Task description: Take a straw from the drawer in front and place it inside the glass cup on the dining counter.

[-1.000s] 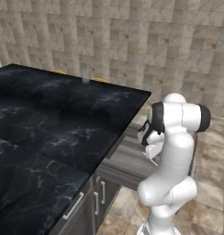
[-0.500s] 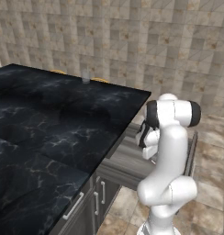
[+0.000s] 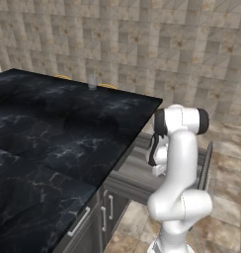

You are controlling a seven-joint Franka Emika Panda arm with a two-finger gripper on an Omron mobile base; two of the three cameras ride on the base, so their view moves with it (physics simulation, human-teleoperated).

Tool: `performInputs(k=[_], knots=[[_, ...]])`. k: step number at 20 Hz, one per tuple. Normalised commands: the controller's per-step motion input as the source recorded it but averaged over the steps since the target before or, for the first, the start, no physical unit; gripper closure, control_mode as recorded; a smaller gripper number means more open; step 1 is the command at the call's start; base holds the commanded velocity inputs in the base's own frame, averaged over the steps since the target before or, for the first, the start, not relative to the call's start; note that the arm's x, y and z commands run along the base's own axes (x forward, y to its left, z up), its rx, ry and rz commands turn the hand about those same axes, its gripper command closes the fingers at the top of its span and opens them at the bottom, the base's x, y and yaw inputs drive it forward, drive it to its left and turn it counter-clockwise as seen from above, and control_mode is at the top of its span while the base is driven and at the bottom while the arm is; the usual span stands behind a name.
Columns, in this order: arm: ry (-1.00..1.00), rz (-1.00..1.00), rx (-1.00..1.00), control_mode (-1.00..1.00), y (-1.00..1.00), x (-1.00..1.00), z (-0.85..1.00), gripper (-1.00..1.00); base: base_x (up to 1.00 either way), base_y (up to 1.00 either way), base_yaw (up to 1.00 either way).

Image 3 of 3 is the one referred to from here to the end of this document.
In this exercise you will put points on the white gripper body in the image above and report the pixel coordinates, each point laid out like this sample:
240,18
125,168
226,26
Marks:
158,170

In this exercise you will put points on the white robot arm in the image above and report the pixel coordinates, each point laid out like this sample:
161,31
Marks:
181,158

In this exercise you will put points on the open grey drawer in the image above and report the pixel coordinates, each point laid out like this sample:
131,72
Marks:
135,178

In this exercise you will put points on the dark grey drawer front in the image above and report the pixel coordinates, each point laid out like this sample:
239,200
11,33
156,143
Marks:
89,234

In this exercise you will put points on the clear glass cup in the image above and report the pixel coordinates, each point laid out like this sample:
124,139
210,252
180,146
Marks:
92,83

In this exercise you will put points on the dark grey cupboard door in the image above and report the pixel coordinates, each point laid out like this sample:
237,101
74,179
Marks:
104,235
120,210

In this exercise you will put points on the yellow round stool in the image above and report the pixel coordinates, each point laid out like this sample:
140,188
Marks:
62,76
107,86

